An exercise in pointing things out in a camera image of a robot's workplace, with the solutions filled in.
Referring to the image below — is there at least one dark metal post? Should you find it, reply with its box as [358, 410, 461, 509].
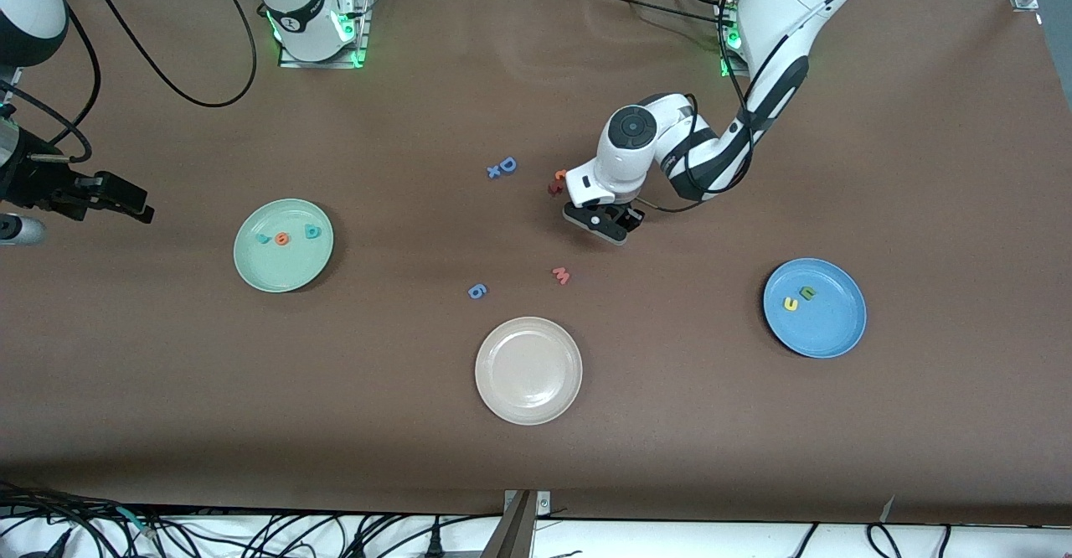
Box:
[480, 491, 539, 558]

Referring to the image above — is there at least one green plate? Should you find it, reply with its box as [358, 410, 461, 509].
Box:
[233, 199, 335, 293]

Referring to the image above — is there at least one brown table cover mat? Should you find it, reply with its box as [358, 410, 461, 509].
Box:
[0, 0, 1072, 527]

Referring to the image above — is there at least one silver table edge bracket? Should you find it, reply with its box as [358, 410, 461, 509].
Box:
[502, 489, 552, 517]

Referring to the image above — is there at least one long black base cable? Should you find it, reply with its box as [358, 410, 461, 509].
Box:
[586, 0, 731, 27]

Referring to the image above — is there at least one beige plate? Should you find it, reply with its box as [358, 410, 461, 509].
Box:
[474, 317, 584, 426]

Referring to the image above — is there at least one teal tipped cable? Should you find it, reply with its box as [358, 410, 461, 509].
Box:
[116, 505, 160, 540]

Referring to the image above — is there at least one blue plate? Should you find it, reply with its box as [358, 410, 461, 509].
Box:
[762, 258, 868, 359]

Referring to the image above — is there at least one black looped floor cable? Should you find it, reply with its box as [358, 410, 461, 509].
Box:
[865, 522, 904, 558]

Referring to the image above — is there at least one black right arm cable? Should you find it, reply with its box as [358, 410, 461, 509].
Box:
[0, 0, 258, 165]

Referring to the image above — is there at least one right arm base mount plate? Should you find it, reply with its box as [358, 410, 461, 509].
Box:
[279, 0, 371, 69]

